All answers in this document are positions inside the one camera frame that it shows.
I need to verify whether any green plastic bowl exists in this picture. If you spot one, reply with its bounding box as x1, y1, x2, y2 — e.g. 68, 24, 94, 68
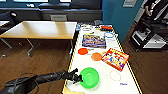
79, 67, 100, 90

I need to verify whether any red round lid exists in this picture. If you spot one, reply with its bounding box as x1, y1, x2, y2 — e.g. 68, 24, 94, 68
77, 47, 89, 56

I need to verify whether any white serving table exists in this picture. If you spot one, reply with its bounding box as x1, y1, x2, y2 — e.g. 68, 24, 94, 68
61, 23, 144, 94

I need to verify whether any orange round lid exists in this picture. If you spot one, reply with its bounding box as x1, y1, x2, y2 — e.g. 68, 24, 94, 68
90, 52, 103, 62

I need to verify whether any blue purple board game box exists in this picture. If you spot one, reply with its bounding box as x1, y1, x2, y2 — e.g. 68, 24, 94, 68
81, 33, 107, 49

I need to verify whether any red board game box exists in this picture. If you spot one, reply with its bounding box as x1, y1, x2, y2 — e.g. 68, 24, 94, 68
101, 47, 130, 72

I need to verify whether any white round plate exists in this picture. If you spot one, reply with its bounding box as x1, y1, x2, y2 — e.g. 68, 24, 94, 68
80, 26, 96, 34

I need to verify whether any dark small device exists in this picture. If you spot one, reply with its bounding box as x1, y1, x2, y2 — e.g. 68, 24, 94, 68
75, 22, 83, 32

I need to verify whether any white bowl blue rim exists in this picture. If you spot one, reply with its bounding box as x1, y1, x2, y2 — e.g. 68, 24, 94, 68
103, 31, 115, 39

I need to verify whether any yellow wooden table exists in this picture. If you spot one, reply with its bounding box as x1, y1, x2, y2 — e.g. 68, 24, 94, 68
0, 20, 78, 58

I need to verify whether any small red flat box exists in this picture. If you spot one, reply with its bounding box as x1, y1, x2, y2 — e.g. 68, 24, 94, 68
101, 25, 114, 31

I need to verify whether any black cushion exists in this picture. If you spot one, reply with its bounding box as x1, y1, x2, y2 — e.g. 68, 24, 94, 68
70, 0, 103, 10

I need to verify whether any bright window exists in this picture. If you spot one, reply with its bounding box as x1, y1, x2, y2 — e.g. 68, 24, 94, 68
60, 0, 72, 3
13, 0, 39, 3

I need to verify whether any black office chair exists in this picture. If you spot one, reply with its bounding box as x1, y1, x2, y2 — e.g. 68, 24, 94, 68
0, 10, 18, 26

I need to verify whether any yellow wall sign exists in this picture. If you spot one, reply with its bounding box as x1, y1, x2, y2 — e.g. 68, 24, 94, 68
122, 0, 138, 8

